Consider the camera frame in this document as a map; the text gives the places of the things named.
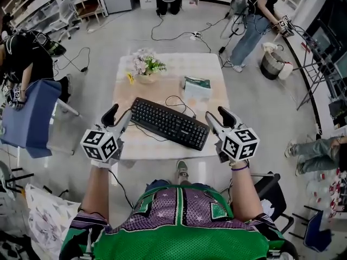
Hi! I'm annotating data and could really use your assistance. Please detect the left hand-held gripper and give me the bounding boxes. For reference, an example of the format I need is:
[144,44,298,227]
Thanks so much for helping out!
[80,103,133,169]

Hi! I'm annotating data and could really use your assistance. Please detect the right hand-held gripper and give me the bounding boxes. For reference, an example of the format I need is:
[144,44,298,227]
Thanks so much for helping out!
[204,106,260,165]

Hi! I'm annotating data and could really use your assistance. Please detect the black keyboard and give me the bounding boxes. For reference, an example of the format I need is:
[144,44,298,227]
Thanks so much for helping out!
[130,96,211,152]

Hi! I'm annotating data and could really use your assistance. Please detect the person's left forearm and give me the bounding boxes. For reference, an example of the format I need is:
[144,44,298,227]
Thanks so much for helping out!
[80,165,113,219]

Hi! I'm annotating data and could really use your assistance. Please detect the person's right forearm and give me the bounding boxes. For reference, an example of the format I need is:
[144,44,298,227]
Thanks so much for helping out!
[229,160,266,222]

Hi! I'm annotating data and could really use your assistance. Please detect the green white tissue pack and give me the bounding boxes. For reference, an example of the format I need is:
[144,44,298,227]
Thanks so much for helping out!
[182,75,213,103]

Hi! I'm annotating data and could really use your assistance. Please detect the white wristband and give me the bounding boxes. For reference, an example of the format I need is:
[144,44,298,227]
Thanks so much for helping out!
[90,159,112,170]

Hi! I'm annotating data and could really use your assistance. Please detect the potted pink flower plant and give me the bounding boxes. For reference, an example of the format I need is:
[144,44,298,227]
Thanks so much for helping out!
[131,47,168,85]

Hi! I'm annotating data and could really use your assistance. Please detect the plaid tablecloth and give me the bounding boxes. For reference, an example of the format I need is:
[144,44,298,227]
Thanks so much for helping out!
[112,53,232,161]

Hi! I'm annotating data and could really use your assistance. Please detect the person's denim shorts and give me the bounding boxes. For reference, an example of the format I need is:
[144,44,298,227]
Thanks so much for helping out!
[145,179,178,191]

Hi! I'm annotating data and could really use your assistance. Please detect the grey woven basket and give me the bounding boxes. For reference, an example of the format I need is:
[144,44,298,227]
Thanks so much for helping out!
[259,43,294,81]

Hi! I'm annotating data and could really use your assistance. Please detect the black metal chair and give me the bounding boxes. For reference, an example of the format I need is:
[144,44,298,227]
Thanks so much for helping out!
[249,171,295,236]

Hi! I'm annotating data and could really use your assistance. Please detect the blue table cover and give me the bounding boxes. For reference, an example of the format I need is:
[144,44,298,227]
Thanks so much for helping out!
[0,79,62,159]

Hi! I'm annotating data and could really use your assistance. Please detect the metal drying rack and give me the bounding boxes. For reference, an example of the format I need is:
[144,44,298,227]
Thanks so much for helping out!
[284,22,347,111]

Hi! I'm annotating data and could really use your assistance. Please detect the white office chair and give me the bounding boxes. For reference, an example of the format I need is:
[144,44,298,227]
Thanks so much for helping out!
[49,0,81,41]

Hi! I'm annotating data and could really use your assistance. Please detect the white patterned plastic bag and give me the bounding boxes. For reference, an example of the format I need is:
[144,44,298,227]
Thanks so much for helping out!
[25,182,82,255]

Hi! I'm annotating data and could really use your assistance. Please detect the green purple mesh jersey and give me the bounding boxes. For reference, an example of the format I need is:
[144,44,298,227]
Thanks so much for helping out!
[59,182,299,260]

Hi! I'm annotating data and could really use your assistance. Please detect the white metal shelf rack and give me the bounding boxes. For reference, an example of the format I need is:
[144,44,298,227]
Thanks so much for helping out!
[0,0,109,30]

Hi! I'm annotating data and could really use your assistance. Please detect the thin black USB cable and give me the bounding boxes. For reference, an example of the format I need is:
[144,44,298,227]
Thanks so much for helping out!
[165,94,197,119]

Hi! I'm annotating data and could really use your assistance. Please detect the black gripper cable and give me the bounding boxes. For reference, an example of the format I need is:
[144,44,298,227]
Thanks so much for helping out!
[107,168,136,210]

